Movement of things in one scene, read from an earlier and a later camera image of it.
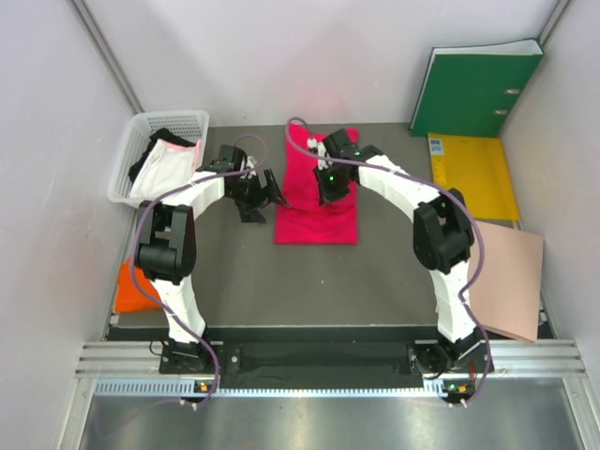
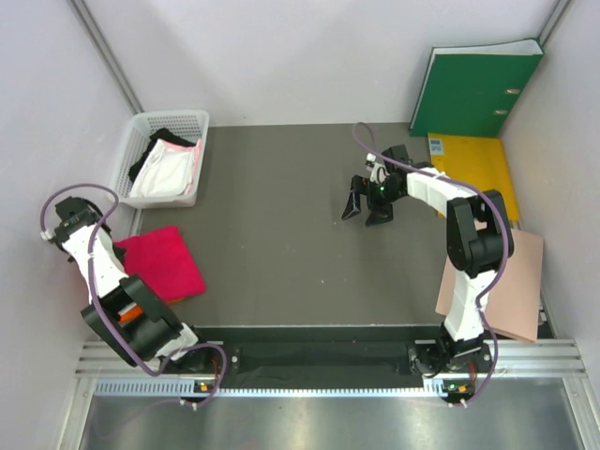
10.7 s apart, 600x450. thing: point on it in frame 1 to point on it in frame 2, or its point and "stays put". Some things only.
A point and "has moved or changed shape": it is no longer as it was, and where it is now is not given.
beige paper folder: x=506 y=295 stays put
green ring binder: x=473 y=90 stays put
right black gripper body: x=333 y=186 to x=383 y=193
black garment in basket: x=163 y=134 stays put
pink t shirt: x=301 y=218 has moved or changed shape
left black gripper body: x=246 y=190 to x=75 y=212
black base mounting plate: x=325 y=359 stays put
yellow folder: x=478 y=168 stays put
